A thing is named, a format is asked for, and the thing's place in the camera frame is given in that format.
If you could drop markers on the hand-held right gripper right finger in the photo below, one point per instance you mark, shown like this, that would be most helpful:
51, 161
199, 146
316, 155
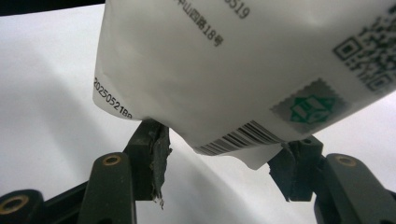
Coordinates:
342, 186

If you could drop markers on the white table mat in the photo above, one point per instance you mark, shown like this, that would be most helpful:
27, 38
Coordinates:
46, 93

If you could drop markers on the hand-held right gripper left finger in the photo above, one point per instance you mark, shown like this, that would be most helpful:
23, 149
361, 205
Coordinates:
146, 161

